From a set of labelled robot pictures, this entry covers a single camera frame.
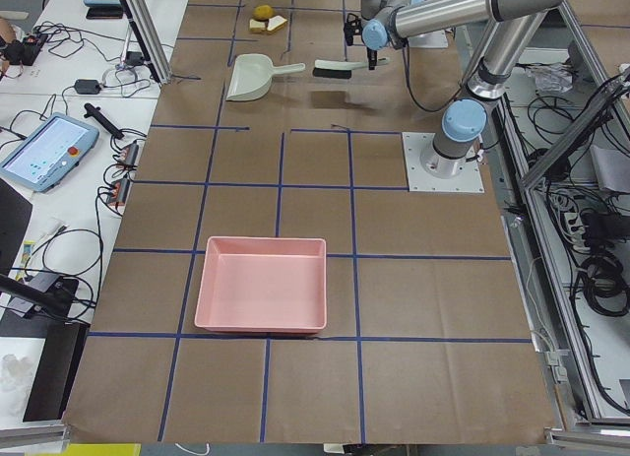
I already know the pink plastic bin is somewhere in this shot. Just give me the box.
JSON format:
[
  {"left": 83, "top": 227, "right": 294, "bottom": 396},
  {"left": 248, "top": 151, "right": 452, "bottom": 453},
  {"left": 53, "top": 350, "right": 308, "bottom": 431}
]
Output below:
[{"left": 194, "top": 236, "right": 328, "bottom": 334}]

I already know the pale green plastic dustpan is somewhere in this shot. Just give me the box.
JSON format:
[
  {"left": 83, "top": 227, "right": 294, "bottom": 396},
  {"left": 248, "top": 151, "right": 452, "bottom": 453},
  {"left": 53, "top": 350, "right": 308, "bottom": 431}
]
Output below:
[{"left": 225, "top": 53, "right": 306, "bottom": 101}]

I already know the blue teach pendant tablet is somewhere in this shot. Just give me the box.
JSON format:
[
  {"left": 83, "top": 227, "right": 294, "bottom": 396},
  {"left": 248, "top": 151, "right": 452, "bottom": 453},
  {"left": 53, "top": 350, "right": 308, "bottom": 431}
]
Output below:
[{"left": 1, "top": 112, "right": 99, "bottom": 192}]

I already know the aluminium frame post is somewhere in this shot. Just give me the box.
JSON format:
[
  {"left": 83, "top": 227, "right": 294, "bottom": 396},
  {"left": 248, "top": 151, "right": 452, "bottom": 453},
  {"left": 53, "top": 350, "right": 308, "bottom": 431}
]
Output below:
[{"left": 119, "top": 0, "right": 172, "bottom": 86}]

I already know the yellow lemon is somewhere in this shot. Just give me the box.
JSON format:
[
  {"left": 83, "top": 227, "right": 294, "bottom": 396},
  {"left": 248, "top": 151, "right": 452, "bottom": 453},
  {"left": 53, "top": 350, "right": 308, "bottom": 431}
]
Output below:
[{"left": 252, "top": 4, "right": 275, "bottom": 22}]

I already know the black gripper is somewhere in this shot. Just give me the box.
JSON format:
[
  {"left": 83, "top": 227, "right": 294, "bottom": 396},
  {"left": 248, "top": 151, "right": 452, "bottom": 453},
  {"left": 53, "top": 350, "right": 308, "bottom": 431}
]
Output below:
[{"left": 362, "top": 21, "right": 385, "bottom": 70}]

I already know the black power adapter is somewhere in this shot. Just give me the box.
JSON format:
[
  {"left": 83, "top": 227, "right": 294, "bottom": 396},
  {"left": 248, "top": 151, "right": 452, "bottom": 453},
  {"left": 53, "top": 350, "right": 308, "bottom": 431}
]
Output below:
[{"left": 73, "top": 79, "right": 102, "bottom": 95}]

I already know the black handle tool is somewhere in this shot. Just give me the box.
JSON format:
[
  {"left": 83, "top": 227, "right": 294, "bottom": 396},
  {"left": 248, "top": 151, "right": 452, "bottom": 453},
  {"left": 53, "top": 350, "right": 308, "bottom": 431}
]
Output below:
[{"left": 84, "top": 102, "right": 124, "bottom": 140}]

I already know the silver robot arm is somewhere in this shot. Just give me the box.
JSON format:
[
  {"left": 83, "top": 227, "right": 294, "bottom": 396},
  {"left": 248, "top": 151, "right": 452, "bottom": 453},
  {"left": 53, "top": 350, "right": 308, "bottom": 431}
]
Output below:
[{"left": 360, "top": 0, "right": 564, "bottom": 179}]

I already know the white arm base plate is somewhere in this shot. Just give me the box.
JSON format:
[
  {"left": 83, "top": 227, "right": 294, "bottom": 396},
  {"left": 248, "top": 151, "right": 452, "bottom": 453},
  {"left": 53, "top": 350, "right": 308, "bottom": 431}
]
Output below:
[{"left": 402, "top": 132, "right": 484, "bottom": 194}]

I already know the pale green hand brush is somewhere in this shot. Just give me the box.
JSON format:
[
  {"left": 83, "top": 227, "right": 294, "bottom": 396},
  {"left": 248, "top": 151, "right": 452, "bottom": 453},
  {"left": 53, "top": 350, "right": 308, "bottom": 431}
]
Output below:
[{"left": 312, "top": 59, "right": 370, "bottom": 80}]

